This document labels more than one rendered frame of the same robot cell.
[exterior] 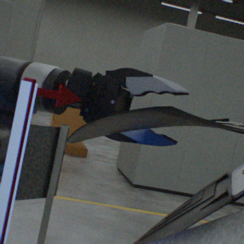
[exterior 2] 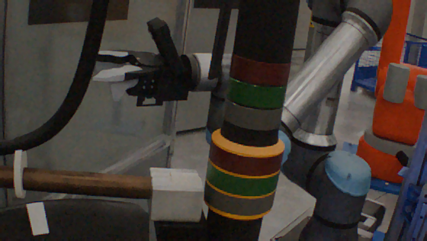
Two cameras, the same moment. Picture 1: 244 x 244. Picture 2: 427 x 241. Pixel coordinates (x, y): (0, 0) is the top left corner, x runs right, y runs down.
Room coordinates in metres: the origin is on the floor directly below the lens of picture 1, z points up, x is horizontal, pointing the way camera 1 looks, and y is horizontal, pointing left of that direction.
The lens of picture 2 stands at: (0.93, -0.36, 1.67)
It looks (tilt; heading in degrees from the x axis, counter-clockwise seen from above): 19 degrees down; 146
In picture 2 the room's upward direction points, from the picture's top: 8 degrees clockwise
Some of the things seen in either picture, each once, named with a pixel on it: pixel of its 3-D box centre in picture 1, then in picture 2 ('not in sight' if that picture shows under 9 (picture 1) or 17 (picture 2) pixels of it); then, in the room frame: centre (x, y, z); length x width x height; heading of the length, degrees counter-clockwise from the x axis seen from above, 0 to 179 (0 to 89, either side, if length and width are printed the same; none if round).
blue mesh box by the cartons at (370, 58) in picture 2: not in sight; (396, 65); (-3.51, 5.89, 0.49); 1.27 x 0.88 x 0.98; 101
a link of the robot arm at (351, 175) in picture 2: not in sight; (342, 185); (0.26, 0.47, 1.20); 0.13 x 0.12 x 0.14; 177
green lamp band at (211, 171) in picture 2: not in sight; (243, 171); (0.71, -0.19, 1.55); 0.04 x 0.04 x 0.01
